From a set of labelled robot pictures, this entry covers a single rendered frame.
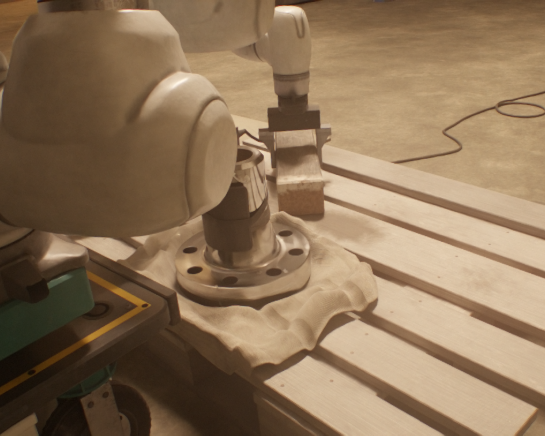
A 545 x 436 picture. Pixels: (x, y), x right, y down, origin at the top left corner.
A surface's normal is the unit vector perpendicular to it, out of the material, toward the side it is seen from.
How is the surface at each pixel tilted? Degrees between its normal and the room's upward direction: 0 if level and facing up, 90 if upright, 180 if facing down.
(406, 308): 0
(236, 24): 105
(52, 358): 0
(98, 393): 90
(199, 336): 79
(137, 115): 44
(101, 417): 90
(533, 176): 0
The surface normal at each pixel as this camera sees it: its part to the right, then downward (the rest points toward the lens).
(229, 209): -0.14, 0.44
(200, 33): -0.19, 0.78
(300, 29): 0.56, 0.17
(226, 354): -0.68, 0.16
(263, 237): 0.73, 0.04
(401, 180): -0.07, -0.90
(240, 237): 0.08, 0.43
